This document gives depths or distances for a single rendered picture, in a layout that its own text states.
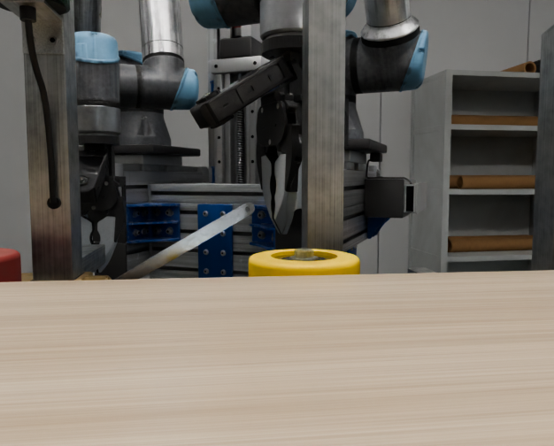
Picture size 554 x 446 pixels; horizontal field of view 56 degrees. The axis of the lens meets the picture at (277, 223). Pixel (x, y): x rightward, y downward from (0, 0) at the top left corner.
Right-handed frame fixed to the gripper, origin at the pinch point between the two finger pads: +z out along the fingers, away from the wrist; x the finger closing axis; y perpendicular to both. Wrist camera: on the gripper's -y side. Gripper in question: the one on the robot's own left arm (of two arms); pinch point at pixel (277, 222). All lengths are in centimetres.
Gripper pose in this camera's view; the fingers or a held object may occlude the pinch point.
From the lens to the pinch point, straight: 58.3
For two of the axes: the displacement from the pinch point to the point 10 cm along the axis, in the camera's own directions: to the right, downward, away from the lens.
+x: -4.5, -0.8, 8.9
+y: 8.9, -0.4, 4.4
